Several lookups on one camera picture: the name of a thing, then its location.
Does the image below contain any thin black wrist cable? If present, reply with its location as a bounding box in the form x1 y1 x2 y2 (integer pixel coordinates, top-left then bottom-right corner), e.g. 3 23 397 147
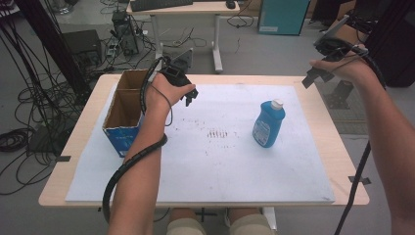
150 83 174 127

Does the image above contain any person's right hand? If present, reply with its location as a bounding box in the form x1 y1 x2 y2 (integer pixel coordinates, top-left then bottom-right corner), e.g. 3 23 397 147
308 45 377 87

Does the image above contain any black equipment box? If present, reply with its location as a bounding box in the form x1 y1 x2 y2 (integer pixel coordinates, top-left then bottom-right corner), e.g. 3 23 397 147
63 29 104 71

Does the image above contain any black corrugated right gripper cable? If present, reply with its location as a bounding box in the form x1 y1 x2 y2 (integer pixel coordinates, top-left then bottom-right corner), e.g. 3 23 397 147
333 38 388 235

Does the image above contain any bundle of black floor cables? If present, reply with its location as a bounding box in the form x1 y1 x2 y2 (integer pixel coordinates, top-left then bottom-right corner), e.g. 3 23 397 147
0 19 99 197

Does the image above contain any person's right leg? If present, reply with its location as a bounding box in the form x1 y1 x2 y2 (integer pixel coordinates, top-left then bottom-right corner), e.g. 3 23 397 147
227 208 276 235

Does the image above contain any blue cardboard box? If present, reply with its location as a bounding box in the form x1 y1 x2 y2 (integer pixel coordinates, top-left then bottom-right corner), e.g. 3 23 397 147
102 69 159 159

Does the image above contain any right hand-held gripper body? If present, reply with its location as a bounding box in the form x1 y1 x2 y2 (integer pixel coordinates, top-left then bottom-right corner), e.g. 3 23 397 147
313 15 370 63

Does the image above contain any black computer tower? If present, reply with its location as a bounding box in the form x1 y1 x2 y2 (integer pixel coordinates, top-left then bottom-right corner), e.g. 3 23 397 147
111 9 140 57

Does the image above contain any person's leg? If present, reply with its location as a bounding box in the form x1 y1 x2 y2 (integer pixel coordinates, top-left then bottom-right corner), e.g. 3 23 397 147
165 208 208 235
227 208 276 235

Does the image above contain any gray floor mat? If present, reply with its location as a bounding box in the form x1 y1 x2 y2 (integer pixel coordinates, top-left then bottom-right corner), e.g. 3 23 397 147
317 77 371 135

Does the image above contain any person's left hand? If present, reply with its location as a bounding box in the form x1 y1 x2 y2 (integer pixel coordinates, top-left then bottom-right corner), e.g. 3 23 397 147
145 72 197 116

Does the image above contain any black keyboard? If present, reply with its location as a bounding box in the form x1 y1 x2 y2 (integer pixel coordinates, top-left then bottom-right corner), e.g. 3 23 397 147
129 0 195 13

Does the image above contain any white-legged background desk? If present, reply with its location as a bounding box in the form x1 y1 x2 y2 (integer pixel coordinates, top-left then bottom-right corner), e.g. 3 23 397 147
125 0 242 74

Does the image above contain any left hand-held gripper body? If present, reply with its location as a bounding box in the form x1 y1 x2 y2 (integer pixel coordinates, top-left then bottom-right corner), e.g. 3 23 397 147
160 48 194 88

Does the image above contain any teal cabinet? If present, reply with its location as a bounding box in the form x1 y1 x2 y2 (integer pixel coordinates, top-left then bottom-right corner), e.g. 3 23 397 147
256 0 311 36

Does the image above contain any black stand base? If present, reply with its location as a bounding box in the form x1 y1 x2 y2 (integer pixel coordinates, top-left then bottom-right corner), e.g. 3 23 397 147
322 79 355 111

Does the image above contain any blue bottle with white cap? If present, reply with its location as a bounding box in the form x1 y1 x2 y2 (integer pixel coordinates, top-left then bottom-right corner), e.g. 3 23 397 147
252 98 287 149

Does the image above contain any person's left leg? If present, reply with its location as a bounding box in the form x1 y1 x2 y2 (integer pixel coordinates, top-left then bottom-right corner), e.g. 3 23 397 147
165 208 208 235

